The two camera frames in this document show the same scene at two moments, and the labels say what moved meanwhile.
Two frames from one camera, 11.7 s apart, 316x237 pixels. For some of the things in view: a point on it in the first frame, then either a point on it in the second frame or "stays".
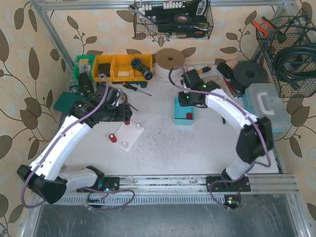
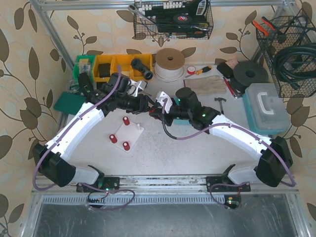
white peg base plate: x=127 y=135 stays
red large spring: x=112 y=138 stays
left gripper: x=127 y=112 → x=143 y=103
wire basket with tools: x=172 y=19 stays
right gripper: x=185 y=102 → x=167 y=116
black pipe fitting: x=137 y=63 stays
